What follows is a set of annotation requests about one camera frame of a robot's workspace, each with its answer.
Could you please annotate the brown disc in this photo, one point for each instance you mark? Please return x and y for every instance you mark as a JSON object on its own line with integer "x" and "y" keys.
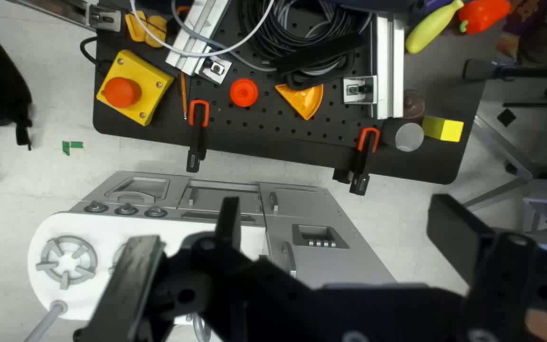
{"x": 414, "y": 105}

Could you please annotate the yellow plastic piece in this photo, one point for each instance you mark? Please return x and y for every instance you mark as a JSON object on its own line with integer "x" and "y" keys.
{"x": 146, "y": 29}

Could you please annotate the orange pencil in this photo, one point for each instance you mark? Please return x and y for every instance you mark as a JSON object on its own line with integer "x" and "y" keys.
{"x": 184, "y": 97}

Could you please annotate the orange wedge block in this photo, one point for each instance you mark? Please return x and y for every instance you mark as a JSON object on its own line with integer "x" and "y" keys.
{"x": 304, "y": 99}

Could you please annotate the aluminium extrusion rail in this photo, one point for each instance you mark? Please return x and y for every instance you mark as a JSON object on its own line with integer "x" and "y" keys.
{"x": 389, "y": 63}
{"x": 190, "y": 44}

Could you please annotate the yellow emergency stop box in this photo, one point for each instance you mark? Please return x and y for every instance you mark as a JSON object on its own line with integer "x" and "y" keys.
{"x": 146, "y": 73}

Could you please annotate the yellow toy squash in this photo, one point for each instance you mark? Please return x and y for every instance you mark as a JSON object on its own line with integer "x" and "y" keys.
{"x": 431, "y": 27}

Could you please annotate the square metal corner bracket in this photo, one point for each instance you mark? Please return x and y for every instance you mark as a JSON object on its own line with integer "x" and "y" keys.
{"x": 359, "y": 90}

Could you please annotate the red toy pepper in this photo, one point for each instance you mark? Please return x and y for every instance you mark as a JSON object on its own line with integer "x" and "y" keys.
{"x": 482, "y": 14}

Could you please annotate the white rod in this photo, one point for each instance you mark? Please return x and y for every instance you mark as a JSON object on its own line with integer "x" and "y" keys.
{"x": 46, "y": 320}

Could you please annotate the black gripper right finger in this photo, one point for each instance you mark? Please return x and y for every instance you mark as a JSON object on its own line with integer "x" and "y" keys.
{"x": 463, "y": 234}

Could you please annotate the grey disc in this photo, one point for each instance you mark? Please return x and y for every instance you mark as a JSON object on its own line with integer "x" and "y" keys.
{"x": 408, "y": 137}

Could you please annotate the black tripod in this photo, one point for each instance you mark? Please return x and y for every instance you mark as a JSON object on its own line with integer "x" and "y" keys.
{"x": 539, "y": 73}

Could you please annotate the black pegboard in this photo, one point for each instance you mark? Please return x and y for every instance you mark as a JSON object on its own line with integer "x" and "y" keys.
{"x": 266, "y": 135}

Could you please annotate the yellow block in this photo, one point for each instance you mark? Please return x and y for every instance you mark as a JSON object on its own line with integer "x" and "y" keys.
{"x": 443, "y": 130}

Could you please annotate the white toy kitchen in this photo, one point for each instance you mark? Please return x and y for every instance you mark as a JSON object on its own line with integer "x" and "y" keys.
{"x": 336, "y": 215}

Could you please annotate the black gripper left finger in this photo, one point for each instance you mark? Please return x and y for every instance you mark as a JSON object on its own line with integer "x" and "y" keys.
{"x": 127, "y": 285}

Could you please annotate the orange plastic cylinder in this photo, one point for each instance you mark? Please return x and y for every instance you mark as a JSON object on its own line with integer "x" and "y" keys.
{"x": 243, "y": 94}

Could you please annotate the green floor tape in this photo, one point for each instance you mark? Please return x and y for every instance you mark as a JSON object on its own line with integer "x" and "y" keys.
{"x": 70, "y": 147}

